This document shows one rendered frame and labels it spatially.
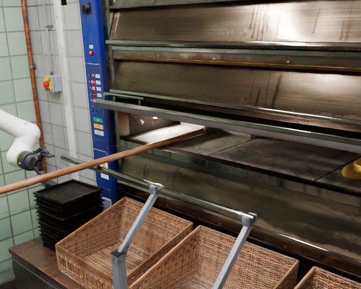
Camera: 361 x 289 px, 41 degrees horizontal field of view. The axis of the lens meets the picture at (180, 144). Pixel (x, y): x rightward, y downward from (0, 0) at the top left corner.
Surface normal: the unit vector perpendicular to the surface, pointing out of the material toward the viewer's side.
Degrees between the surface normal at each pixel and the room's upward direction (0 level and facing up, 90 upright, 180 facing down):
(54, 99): 90
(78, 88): 90
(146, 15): 70
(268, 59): 90
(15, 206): 90
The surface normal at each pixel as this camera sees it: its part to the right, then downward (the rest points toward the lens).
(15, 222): 0.71, 0.16
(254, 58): -0.70, 0.22
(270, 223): -0.68, -0.12
